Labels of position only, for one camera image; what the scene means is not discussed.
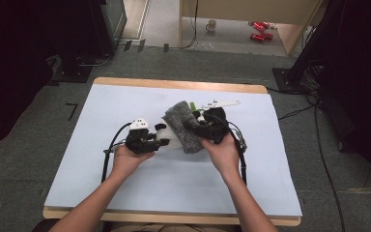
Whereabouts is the wooden shelf unit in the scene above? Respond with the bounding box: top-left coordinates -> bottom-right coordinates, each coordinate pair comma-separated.
178,0 -> 324,56

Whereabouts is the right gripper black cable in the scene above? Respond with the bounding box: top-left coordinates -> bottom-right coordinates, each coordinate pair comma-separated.
224,120 -> 249,187

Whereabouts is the black floor cable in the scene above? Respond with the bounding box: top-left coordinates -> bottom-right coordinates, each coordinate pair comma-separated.
313,96 -> 347,232

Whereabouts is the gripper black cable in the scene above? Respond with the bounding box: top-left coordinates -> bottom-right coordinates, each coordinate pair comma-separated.
224,120 -> 249,187
100,121 -> 133,184

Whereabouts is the black hanging cable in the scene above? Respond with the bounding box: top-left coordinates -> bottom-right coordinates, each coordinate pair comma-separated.
179,0 -> 200,50

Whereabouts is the grey fuzzy cloth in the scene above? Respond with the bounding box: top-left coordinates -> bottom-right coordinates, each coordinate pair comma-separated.
160,100 -> 205,155

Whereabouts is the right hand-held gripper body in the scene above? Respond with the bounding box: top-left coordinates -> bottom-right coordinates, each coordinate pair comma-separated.
191,99 -> 242,145

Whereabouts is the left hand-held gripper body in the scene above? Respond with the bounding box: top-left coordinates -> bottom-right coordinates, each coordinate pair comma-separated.
124,117 -> 158,156

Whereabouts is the white foam board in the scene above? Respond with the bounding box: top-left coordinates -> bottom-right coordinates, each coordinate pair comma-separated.
43,83 -> 303,218

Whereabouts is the panda plush toy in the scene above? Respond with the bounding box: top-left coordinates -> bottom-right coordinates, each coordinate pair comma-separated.
154,101 -> 208,152

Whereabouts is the beige mug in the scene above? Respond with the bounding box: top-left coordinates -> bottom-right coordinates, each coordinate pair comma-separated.
205,18 -> 217,34

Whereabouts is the black stand base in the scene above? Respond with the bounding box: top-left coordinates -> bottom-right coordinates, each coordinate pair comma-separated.
48,55 -> 94,84
271,67 -> 311,95

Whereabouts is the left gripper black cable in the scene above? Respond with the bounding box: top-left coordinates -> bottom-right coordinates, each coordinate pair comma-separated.
100,121 -> 133,184

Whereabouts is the black cabinet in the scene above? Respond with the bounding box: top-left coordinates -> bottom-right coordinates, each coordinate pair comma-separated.
88,0 -> 128,56

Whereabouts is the person's right hand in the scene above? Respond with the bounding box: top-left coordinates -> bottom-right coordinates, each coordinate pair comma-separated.
199,131 -> 242,178

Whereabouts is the person's left hand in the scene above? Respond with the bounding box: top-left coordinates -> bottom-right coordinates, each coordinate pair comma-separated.
111,144 -> 157,182

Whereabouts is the wooden table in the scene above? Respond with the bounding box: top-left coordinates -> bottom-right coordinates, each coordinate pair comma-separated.
42,76 -> 302,226

